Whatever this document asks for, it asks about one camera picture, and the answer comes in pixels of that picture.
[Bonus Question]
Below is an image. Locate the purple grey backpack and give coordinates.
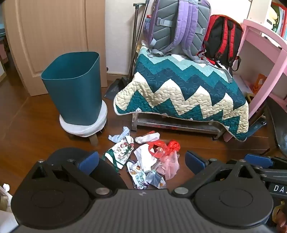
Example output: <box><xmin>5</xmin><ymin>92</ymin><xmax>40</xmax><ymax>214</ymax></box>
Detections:
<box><xmin>143</xmin><ymin>0</ymin><xmax>212</xmax><ymax>63</ymax></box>

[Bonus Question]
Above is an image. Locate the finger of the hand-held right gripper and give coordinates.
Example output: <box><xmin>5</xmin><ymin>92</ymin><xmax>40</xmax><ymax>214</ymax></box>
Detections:
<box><xmin>244</xmin><ymin>154</ymin><xmax>287</xmax><ymax>169</ymax></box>
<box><xmin>256</xmin><ymin>167</ymin><xmax>287</xmax><ymax>180</ymax></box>

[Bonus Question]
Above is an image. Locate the light wooden door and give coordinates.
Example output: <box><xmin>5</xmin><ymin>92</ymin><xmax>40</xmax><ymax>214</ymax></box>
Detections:
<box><xmin>3</xmin><ymin>0</ymin><xmax>89</xmax><ymax>97</ymax></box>

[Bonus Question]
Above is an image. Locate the teal plastic bin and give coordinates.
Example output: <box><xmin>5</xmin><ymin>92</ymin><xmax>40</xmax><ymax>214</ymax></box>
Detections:
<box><xmin>41</xmin><ymin>52</ymin><xmax>104</xmax><ymax>125</ymax></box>

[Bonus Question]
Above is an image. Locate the light blue sock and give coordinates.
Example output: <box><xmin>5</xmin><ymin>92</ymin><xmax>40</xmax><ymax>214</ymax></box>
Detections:
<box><xmin>108</xmin><ymin>127</ymin><xmax>130</xmax><ymax>144</ymax></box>

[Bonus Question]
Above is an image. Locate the white round stool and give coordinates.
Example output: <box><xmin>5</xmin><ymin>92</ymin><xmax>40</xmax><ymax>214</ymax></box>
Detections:
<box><xmin>59</xmin><ymin>100</ymin><xmax>108</xmax><ymax>146</ymax></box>

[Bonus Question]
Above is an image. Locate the white sock with red trim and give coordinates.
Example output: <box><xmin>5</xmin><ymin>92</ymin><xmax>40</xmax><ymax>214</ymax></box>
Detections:
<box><xmin>135</xmin><ymin>132</ymin><xmax>161</xmax><ymax>144</ymax></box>

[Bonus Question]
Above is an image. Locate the light wooden door frame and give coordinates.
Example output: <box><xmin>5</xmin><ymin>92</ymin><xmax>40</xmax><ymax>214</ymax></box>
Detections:
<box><xmin>85</xmin><ymin>0</ymin><xmax>107</xmax><ymax>88</ymax></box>

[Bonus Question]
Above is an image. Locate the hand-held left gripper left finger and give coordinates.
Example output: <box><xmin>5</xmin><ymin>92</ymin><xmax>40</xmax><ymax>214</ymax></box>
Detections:
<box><xmin>31</xmin><ymin>151</ymin><xmax>112</xmax><ymax>198</ymax></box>

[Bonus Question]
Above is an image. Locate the blue plastic part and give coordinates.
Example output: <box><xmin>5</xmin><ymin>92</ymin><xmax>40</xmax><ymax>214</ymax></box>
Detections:
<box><xmin>247</xmin><ymin>121</ymin><xmax>267</xmax><ymax>137</ymax></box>

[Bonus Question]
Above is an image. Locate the cartoon printed wrapper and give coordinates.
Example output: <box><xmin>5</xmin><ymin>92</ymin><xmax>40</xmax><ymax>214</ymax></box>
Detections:
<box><xmin>126</xmin><ymin>160</ymin><xmax>148</xmax><ymax>190</ymax></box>

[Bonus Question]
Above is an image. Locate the teal zigzag quilt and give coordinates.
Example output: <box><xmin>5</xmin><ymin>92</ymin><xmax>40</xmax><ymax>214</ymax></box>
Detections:
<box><xmin>113</xmin><ymin>46</ymin><xmax>250</xmax><ymax>142</ymax></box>

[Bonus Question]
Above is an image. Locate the pink desk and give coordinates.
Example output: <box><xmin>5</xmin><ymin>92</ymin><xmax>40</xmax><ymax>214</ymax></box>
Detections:
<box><xmin>224</xmin><ymin>19</ymin><xmax>287</xmax><ymax>142</ymax></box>

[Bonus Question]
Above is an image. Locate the row of books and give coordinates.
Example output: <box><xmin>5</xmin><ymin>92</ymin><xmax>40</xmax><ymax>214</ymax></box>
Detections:
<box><xmin>277</xmin><ymin>3</ymin><xmax>287</xmax><ymax>41</ymax></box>

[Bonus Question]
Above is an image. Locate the red black backpack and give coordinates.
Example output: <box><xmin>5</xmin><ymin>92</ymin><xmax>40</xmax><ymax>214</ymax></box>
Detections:
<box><xmin>203</xmin><ymin>15</ymin><xmax>244</xmax><ymax>72</ymax></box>

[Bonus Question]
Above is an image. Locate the pink plastic bag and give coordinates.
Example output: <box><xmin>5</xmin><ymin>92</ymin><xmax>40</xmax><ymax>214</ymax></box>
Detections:
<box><xmin>156</xmin><ymin>151</ymin><xmax>180</xmax><ymax>181</ymax></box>

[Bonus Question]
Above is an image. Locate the orange printed box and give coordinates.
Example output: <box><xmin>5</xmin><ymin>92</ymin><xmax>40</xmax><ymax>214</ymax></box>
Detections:
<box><xmin>252</xmin><ymin>73</ymin><xmax>268</xmax><ymax>94</ymax></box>

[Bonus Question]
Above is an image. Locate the metal bench frame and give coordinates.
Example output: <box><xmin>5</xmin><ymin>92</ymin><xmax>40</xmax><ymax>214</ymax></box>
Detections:
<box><xmin>131</xmin><ymin>112</ymin><xmax>225</xmax><ymax>140</ymax></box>

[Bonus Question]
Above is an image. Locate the person's right hand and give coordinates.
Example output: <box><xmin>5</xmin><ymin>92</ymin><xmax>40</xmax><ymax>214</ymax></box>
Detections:
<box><xmin>272</xmin><ymin>203</ymin><xmax>287</xmax><ymax>227</ymax></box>

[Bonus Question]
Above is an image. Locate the blue printed wrapper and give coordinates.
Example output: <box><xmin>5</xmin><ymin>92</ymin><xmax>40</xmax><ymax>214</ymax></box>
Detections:
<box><xmin>145</xmin><ymin>170</ymin><xmax>167</xmax><ymax>189</ymax></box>

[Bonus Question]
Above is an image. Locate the white green printed sock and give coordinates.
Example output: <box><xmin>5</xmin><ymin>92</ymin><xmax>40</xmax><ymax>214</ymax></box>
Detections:
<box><xmin>103</xmin><ymin>137</ymin><xmax>135</xmax><ymax>169</ymax></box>

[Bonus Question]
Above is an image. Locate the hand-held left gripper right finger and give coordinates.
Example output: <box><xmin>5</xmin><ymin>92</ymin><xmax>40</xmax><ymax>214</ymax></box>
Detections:
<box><xmin>171</xmin><ymin>151</ymin><xmax>255</xmax><ymax>198</ymax></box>

